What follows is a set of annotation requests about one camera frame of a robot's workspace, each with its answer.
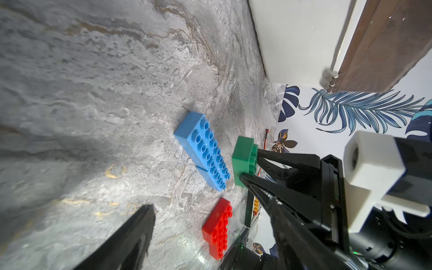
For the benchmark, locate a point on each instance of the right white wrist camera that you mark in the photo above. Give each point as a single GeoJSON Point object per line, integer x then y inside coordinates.
{"type": "Point", "coordinates": [388, 172]}

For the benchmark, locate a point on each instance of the brown lid storage box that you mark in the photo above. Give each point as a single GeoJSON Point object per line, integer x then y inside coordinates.
{"type": "Point", "coordinates": [346, 46]}

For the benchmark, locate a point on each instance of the green lego brick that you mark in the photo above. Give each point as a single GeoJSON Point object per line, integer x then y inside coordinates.
{"type": "Point", "coordinates": [244, 158]}

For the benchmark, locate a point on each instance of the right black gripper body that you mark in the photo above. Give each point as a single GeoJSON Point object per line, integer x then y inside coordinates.
{"type": "Point", "coordinates": [303, 249]}

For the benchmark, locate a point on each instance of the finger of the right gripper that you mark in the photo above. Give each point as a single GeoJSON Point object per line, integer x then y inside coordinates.
{"type": "Point", "coordinates": [289, 167]}
{"type": "Point", "coordinates": [291, 200]}

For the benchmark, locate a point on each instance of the red lego brick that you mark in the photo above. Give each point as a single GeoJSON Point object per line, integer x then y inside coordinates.
{"type": "Point", "coordinates": [214, 229]}
{"type": "Point", "coordinates": [217, 247]}

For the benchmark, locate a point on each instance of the black abacus tray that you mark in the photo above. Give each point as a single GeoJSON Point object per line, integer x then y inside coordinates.
{"type": "Point", "coordinates": [250, 199]}

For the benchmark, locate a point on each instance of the blue lego brick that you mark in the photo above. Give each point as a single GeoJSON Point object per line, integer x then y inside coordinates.
{"type": "Point", "coordinates": [212, 179]}
{"type": "Point", "coordinates": [198, 140]}

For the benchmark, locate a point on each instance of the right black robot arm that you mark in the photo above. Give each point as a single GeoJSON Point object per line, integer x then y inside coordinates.
{"type": "Point", "coordinates": [384, 242]}

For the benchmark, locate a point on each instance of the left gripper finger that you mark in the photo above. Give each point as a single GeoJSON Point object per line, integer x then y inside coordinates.
{"type": "Point", "coordinates": [127, 247]}

